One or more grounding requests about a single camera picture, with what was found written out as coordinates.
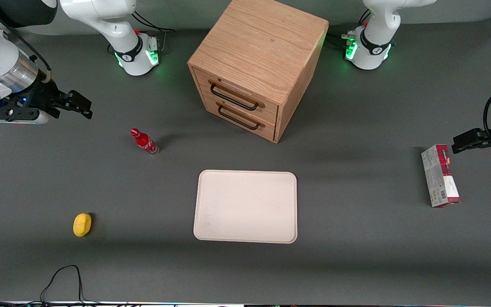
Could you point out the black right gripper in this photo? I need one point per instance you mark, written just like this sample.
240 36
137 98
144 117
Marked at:
41 94

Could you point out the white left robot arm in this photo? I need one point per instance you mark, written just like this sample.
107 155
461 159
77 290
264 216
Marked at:
377 40

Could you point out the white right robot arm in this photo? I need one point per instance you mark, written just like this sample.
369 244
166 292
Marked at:
115 25

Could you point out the wooden drawer cabinet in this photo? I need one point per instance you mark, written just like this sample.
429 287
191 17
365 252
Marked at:
262 42

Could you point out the grey and red carton box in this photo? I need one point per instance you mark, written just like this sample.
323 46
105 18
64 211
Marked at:
439 179

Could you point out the red cola bottle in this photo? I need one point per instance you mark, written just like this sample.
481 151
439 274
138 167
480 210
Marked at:
144 142

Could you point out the yellow lemon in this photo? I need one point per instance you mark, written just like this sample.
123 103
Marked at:
82 224

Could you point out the beige rectangular tray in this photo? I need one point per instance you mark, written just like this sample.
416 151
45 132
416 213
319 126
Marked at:
245 207

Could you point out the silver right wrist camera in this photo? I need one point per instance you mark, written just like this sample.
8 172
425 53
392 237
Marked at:
19 118

